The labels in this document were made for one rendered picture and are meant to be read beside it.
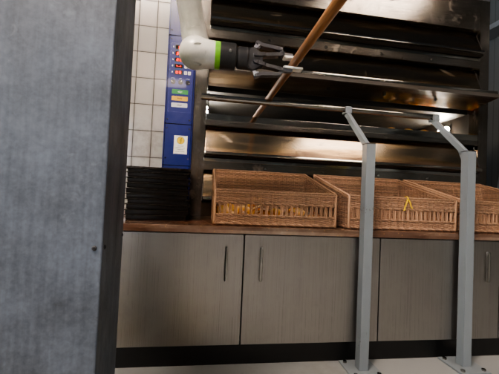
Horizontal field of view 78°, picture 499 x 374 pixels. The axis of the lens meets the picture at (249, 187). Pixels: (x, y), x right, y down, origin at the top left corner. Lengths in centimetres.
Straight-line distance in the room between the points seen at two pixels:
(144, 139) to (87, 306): 131
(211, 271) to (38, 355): 74
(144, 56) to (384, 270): 168
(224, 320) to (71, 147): 95
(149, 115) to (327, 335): 144
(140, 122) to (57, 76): 123
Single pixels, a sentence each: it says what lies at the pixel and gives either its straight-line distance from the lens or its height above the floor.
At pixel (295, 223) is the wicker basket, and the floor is 59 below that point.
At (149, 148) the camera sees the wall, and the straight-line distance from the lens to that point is 184.
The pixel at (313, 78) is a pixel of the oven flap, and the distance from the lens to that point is 188.
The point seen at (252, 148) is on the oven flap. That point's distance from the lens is 183.
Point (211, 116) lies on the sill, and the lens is 185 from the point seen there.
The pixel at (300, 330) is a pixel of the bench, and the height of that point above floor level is 15.
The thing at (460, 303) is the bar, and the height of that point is 28.
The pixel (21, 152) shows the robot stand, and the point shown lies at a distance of 67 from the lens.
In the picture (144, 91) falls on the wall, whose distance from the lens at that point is 192.
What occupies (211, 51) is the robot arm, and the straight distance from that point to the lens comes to 112.
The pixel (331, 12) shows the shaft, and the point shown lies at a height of 117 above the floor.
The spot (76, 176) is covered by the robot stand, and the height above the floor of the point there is 73.
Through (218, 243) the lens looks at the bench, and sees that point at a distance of 127.
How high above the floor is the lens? 71
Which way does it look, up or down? 2 degrees up
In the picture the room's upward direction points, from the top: 3 degrees clockwise
